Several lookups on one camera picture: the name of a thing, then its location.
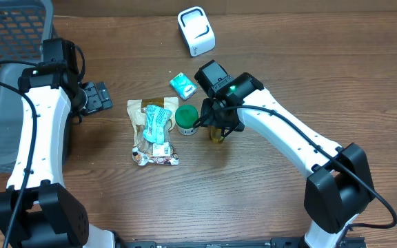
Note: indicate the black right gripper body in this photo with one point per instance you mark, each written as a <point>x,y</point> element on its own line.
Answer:
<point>214,116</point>

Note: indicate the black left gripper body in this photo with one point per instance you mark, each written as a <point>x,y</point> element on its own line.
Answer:
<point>91,100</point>

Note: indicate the clear bottle yellow liquid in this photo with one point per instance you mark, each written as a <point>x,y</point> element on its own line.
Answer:
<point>215,134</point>

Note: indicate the green lid white jar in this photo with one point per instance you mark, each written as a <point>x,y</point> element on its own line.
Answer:
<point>185,116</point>

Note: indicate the green white tissue pack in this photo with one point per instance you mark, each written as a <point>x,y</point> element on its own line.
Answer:
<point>183,86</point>

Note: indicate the teal white snack packet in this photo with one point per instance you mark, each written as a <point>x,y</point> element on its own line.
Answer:
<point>156,120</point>

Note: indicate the beige brown paper pouch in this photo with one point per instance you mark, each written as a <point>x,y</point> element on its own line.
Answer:
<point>137,109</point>

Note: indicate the brown patterned snack packet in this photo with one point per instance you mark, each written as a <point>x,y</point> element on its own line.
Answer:
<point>164,154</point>

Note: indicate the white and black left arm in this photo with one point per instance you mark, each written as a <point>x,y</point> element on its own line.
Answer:
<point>36,210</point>

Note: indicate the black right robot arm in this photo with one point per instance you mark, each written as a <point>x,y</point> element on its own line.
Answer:
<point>338,187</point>

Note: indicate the white barcode scanner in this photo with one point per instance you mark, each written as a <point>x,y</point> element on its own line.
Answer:
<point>196,31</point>

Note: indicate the grey plastic mesh basket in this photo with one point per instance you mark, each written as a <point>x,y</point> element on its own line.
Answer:
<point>24,25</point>

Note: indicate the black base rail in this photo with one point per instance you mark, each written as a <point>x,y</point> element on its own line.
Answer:
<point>273,243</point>

